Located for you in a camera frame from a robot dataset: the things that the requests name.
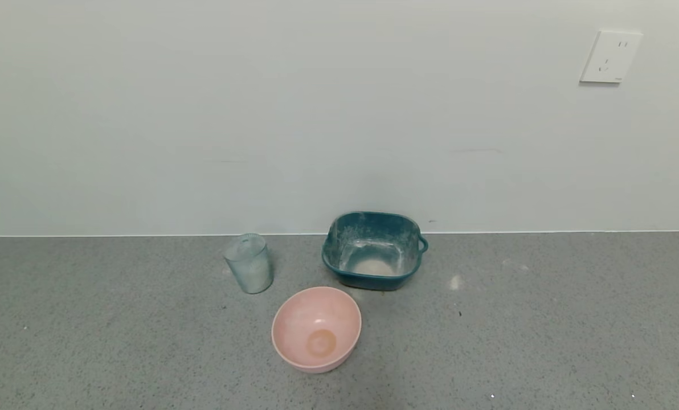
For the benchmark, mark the white powder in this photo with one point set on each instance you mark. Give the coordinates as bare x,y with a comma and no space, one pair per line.
373,266

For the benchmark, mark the translucent ribbed plastic cup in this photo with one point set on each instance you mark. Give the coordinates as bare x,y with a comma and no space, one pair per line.
249,267

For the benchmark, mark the teal square plastic tray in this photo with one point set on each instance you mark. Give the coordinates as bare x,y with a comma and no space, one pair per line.
373,250

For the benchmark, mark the pink plastic bowl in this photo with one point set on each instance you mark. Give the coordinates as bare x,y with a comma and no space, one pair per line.
316,333

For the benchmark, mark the white wall socket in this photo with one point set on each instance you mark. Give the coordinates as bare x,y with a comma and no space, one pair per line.
610,57

